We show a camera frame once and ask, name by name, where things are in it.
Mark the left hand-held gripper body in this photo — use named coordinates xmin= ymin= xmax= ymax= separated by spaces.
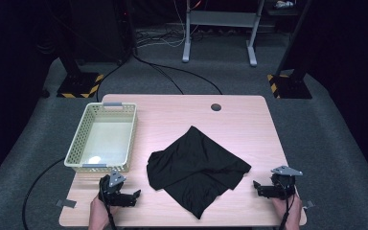
xmin=98 ymin=169 xmax=127 ymax=207

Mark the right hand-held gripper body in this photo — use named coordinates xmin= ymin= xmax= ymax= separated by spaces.
xmin=269 ymin=165 xmax=304 ymax=201

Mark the black t-shirt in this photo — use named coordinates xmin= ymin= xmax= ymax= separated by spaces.
xmin=146 ymin=125 xmax=253 ymax=220

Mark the person's left hand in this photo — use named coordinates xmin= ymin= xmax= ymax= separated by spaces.
xmin=90 ymin=195 xmax=120 ymax=225

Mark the person's right hand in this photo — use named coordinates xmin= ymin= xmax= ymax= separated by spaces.
xmin=271 ymin=194 xmax=303 ymax=225

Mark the grey tape strip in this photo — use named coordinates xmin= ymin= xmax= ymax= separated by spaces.
xmin=301 ymin=199 xmax=316 ymax=211
xmin=55 ymin=198 xmax=78 ymax=210

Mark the cream perforated plastic basket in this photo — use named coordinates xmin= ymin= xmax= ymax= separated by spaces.
xmin=63 ymin=102 xmax=139 ymax=174

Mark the black hazard-striped stand base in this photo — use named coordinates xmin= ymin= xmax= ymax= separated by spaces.
xmin=56 ymin=71 xmax=105 ymax=100
xmin=266 ymin=73 xmax=313 ymax=100

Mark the black cabinet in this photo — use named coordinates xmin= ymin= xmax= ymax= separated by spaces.
xmin=66 ymin=0 xmax=136 ymax=65

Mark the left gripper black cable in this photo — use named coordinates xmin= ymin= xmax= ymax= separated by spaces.
xmin=105 ymin=204 xmax=118 ymax=230

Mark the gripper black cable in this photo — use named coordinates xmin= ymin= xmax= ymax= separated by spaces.
xmin=278 ymin=194 xmax=295 ymax=230
xmin=105 ymin=204 xmax=118 ymax=230

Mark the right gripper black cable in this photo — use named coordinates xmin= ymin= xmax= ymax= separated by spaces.
xmin=278 ymin=194 xmax=295 ymax=230

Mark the long black floor cable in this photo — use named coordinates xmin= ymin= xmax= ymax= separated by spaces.
xmin=95 ymin=53 xmax=223 ymax=103

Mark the black stand post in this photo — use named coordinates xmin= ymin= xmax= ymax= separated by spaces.
xmin=274 ymin=0 xmax=314 ymax=78
xmin=57 ymin=47 xmax=83 ymax=78

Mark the bundle of white cables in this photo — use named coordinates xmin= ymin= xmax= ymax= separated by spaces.
xmin=135 ymin=0 xmax=188 ymax=50

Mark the grey metal desk frame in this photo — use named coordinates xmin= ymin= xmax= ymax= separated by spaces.
xmin=181 ymin=0 xmax=265 ymax=68

